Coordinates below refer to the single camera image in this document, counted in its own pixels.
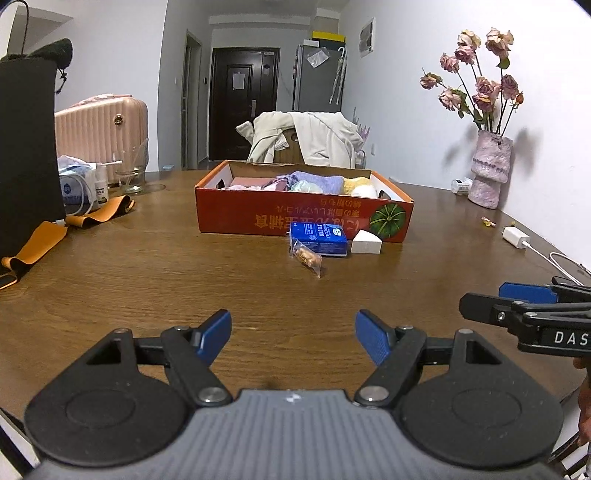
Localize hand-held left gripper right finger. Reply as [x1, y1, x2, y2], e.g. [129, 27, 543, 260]
[353, 309, 498, 408]

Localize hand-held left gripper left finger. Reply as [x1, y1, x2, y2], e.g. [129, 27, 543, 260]
[87, 309, 233, 408]

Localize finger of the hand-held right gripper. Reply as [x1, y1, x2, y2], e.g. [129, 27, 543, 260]
[499, 275, 591, 305]
[459, 292, 529, 325]

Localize orange cardboard box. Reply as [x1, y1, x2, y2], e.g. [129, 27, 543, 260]
[194, 160, 415, 244]

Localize yellow fluffy cloth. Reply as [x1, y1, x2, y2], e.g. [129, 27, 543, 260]
[342, 177, 373, 197]

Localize purple cloth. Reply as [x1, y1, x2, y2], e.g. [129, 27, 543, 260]
[276, 171, 345, 194]

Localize person's right hand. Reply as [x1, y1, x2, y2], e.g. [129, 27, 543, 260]
[573, 357, 591, 446]

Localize white charger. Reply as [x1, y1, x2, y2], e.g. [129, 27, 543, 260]
[502, 224, 532, 250]

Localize white wedge sponge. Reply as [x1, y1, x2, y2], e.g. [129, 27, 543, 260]
[350, 229, 384, 256]

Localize clear snack packet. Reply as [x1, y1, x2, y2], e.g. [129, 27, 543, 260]
[288, 234, 327, 279]

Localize blue tissue packet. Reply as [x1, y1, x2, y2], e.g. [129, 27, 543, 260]
[289, 221, 350, 258]

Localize pink textured vase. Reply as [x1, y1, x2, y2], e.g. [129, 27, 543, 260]
[467, 130, 513, 210]

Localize clear glass cup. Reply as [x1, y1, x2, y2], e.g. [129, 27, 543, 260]
[114, 138, 151, 195]

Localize small white bottle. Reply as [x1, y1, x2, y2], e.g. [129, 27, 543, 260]
[94, 163, 110, 204]

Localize brown wooden chair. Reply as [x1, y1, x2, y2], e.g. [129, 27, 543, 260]
[272, 126, 306, 165]

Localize white nebulizer kit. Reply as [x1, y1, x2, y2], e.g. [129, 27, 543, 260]
[57, 154, 100, 218]

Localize beige coat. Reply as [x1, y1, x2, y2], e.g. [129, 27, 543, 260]
[236, 110, 366, 169]

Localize purple dried grass bunch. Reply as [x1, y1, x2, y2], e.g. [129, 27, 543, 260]
[353, 108, 373, 153]

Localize dried pink roses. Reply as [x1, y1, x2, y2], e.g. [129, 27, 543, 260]
[420, 27, 525, 135]

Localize dark entrance door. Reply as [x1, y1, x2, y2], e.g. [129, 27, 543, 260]
[208, 45, 282, 162]

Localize grey interior door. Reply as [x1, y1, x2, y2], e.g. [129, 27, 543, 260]
[182, 30, 204, 171]

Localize pink suitcase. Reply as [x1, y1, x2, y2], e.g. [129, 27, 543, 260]
[54, 94, 150, 169]

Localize grey fridge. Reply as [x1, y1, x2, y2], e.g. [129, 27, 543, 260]
[291, 41, 345, 114]

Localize folded umbrella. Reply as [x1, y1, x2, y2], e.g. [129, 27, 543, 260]
[328, 45, 347, 106]

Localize black paper bag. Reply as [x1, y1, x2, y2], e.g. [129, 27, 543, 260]
[0, 0, 68, 260]

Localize dark knit cloth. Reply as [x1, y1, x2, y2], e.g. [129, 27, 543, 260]
[34, 38, 75, 96]

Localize white charger cable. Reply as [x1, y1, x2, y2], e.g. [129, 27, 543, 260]
[526, 242, 591, 287]

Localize orange and black strap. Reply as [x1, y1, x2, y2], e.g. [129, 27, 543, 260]
[0, 194, 135, 290]

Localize white wall panel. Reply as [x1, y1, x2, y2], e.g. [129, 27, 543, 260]
[359, 17, 376, 59]

